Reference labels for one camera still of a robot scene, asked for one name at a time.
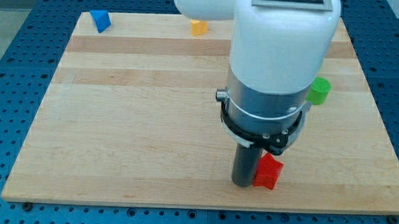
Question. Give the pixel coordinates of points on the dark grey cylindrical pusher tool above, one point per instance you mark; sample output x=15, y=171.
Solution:
x=245, y=165

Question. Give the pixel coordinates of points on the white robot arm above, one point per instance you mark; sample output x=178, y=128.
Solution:
x=277, y=48

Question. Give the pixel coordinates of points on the green cylinder block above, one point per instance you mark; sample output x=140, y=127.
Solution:
x=319, y=91

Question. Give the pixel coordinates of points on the black white fiducial marker tag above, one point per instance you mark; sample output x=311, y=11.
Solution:
x=320, y=5

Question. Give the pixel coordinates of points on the red star block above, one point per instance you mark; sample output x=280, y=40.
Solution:
x=268, y=171

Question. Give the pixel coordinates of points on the yellow block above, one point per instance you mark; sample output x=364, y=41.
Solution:
x=199, y=27

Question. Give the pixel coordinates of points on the blue triangular block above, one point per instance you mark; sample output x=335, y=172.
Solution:
x=101, y=19

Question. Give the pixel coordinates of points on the wooden board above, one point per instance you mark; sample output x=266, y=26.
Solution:
x=130, y=119

